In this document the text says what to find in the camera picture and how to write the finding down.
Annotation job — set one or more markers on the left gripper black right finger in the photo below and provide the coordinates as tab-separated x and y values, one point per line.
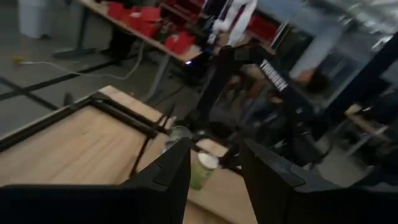
280	193

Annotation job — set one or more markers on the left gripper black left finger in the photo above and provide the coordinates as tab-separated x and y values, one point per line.
155	199

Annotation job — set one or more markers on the pale green oranges can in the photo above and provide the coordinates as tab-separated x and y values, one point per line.
200	174

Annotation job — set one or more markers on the white mixed fruit can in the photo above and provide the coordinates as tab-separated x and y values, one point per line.
177	133

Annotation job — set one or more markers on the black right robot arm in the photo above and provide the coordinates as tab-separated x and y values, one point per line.
276	77

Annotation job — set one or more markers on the wooden workbench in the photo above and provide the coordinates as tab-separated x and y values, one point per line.
192	53

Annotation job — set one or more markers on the red plastic bin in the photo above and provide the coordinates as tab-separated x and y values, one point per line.
182	43
132	20
150	14
115	10
149	29

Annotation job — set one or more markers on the white fabric object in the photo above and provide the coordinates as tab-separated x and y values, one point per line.
239	18

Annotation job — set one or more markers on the grey waste bin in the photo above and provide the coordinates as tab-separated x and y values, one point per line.
34	18

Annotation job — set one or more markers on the wooden shelf with black frame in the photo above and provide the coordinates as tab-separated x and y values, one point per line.
217	199

